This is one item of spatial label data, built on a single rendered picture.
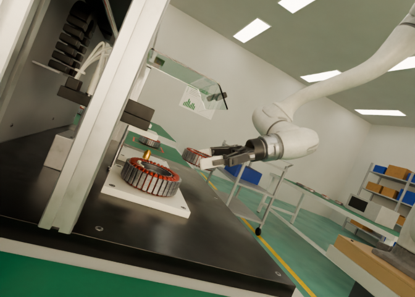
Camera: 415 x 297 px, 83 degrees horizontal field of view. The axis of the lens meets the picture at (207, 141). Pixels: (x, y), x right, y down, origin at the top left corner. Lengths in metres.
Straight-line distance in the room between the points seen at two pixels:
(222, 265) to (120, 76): 0.26
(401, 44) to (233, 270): 0.79
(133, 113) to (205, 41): 5.79
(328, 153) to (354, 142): 0.98
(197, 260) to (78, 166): 0.18
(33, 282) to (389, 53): 0.93
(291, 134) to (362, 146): 8.17
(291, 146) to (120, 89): 0.63
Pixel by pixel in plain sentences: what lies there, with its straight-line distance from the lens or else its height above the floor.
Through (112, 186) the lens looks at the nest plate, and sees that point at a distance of 0.41.
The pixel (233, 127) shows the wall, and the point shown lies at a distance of 6.26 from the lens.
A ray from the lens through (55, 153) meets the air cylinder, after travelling 0.44.
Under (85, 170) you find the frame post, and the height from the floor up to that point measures 0.84.
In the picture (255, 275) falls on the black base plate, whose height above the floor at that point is 0.77.
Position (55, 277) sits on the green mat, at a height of 0.75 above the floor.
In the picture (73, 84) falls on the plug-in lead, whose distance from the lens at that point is 0.44.
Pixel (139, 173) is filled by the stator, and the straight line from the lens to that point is 0.42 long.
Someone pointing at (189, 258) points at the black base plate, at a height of 0.77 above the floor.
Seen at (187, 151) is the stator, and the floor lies 0.85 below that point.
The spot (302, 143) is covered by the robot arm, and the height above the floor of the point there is 1.01.
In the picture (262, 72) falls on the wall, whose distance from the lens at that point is 6.63.
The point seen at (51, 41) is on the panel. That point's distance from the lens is 0.53.
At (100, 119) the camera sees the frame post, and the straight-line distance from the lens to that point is 0.26.
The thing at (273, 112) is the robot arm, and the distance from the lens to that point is 0.91.
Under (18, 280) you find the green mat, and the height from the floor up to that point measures 0.75.
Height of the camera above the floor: 0.92
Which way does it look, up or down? 1 degrees down
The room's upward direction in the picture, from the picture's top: 23 degrees clockwise
